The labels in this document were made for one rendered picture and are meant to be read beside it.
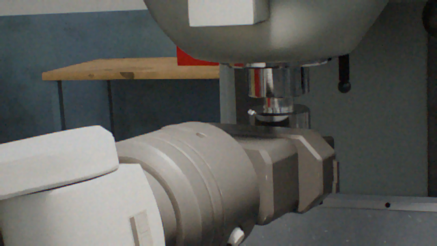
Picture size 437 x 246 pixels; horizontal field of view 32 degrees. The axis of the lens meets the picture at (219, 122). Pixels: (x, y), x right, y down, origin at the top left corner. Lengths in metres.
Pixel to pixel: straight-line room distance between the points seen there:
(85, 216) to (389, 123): 0.62
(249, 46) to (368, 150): 0.49
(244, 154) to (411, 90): 0.49
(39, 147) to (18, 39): 5.32
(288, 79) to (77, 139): 0.22
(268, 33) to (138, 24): 4.74
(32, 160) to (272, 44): 0.19
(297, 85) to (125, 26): 4.72
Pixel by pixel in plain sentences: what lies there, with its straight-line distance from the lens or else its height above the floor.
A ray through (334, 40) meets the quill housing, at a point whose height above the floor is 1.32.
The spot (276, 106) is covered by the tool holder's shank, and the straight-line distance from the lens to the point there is 0.56.
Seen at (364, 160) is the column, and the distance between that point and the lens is 0.96.
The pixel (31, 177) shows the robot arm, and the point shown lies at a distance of 0.36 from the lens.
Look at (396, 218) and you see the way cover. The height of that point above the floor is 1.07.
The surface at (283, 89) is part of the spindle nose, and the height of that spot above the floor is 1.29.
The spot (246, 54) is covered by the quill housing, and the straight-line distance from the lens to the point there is 0.49.
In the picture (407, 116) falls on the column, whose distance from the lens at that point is 0.94.
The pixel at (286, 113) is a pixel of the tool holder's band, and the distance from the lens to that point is 0.56.
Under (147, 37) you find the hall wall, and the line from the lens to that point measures 5.19.
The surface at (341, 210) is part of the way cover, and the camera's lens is 0.96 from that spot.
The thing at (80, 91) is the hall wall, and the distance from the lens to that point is 5.47.
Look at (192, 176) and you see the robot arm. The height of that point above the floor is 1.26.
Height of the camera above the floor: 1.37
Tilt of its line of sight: 11 degrees down
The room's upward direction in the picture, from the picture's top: 3 degrees counter-clockwise
